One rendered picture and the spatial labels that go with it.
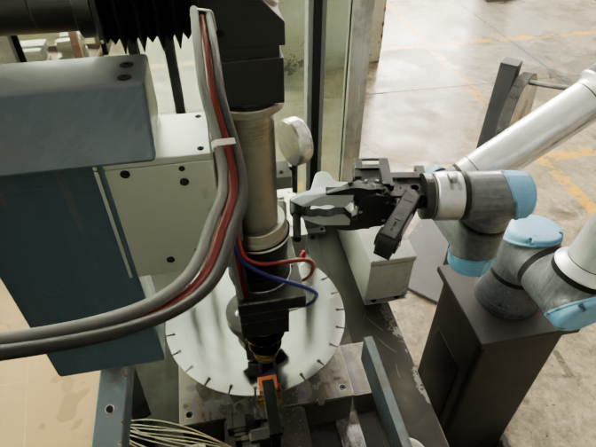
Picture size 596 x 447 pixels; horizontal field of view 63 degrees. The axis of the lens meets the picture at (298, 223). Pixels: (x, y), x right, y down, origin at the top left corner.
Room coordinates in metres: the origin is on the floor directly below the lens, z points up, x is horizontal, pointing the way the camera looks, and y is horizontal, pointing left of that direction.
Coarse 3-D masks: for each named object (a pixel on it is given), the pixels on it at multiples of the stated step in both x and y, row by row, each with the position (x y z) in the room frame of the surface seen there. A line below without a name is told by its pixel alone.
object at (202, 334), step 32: (224, 288) 0.63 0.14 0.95; (320, 288) 0.63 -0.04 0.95; (192, 320) 0.55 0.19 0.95; (224, 320) 0.55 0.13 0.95; (320, 320) 0.55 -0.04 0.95; (192, 352) 0.48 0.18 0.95; (224, 352) 0.48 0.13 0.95; (288, 352) 0.48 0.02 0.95; (320, 352) 0.48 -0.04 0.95; (224, 384) 0.42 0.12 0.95; (256, 384) 0.42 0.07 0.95; (288, 384) 0.42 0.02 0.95
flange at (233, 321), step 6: (234, 300) 0.59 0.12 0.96; (228, 306) 0.58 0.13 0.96; (234, 306) 0.58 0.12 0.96; (228, 312) 0.56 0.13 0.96; (234, 312) 0.56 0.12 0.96; (228, 318) 0.55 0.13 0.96; (234, 318) 0.55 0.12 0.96; (228, 324) 0.54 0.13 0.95; (234, 324) 0.54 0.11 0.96; (240, 324) 0.54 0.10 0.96; (234, 330) 0.53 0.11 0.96; (240, 330) 0.52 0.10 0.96
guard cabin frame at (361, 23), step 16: (352, 0) 1.07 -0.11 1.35; (368, 0) 1.06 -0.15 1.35; (352, 16) 1.06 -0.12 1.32; (368, 16) 1.06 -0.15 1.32; (352, 32) 1.06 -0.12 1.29; (368, 32) 1.06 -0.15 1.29; (0, 48) 0.92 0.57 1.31; (16, 48) 0.94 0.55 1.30; (128, 48) 0.97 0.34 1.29; (352, 48) 1.06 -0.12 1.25; (368, 48) 1.06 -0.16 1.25; (176, 64) 1.00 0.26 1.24; (352, 64) 1.06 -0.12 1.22; (176, 80) 0.99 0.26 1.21; (352, 80) 1.06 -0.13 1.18; (176, 96) 0.99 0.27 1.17; (352, 96) 1.06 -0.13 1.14; (176, 112) 0.99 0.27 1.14; (352, 112) 1.06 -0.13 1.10; (352, 128) 1.06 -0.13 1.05; (352, 144) 1.06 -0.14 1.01; (352, 160) 1.06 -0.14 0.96; (352, 176) 1.06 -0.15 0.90
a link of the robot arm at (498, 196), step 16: (464, 176) 0.59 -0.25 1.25; (480, 176) 0.59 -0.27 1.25; (496, 176) 0.59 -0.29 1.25; (512, 176) 0.59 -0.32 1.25; (528, 176) 0.59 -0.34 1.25; (480, 192) 0.56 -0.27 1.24; (496, 192) 0.56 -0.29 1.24; (512, 192) 0.56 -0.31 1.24; (528, 192) 0.57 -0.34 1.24; (480, 208) 0.55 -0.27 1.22; (496, 208) 0.55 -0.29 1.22; (512, 208) 0.55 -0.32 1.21; (528, 208) 0.56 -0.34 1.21; (480, 224) 0.56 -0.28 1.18; (496, 224) 0.55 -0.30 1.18
